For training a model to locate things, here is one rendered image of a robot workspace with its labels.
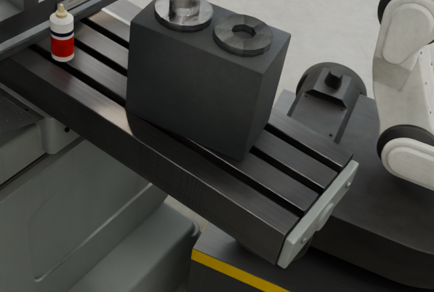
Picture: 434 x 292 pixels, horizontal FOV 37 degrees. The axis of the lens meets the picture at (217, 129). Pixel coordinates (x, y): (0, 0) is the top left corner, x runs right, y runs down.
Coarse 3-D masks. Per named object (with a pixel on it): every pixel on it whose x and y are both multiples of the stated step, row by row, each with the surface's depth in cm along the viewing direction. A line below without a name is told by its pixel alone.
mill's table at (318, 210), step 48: (48, 48) 120; (96, 48) 122; (48, 96) 116; (96, 96) 113; (96, 144) 115; (144, 144) 106; (192, 144) 109; (288, 144) 111; (336, 144) 113; (192, 192) 105; (240, 192) 102; (288, 192) 103; (336, 192) 106; (240, 240) 104; (288, 240) 98
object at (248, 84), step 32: (160, 0) 101; (160, 32) 97; (192, 32) 98; (224, 32) 97; (256, 32) 98; (128, 64) 104; (160, 64) 101; (192, 64) 98; (224, 64) 95; (256, 64) 95; (128, 96) 108; (160, 96) 105; (192, 96) 102; (224, 96) 99; (256, 96) 96; (192, 128) 106; (224, 128) 103; (256, 128) 106
